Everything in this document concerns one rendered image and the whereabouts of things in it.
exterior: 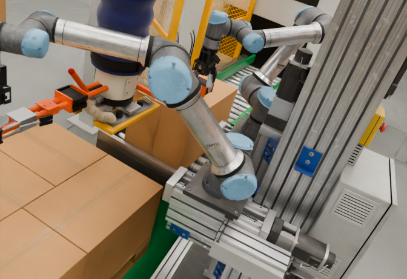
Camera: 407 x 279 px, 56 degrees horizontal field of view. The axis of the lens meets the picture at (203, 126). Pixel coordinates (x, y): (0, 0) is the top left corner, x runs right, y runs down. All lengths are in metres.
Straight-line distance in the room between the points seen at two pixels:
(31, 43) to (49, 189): 1.11
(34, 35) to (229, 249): 0.91
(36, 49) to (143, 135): 1.27
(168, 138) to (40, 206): 0.73
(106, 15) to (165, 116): 0.81
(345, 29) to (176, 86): 0.58
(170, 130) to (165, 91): 1.11
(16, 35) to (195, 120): 0.52
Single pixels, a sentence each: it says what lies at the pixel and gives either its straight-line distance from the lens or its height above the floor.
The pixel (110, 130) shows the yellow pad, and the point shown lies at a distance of 1.55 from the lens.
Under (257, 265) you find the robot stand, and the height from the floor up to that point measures 0.95.
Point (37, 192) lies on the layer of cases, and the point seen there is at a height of 0.54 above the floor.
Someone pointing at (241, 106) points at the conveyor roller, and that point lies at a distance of 3.23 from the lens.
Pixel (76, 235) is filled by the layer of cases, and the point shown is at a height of 0.54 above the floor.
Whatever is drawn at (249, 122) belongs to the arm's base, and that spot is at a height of 1.10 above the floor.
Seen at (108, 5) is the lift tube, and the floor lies 1.53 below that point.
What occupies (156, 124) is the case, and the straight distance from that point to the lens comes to 2.17.
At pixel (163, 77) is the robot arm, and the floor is 1.52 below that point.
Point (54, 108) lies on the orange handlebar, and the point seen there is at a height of 1.21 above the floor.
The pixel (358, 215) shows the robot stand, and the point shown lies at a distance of 1.52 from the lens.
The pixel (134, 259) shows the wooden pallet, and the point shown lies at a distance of 2.43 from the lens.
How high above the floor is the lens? 1.95
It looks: 30 degrees down
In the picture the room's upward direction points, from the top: 17 degrees clockwise
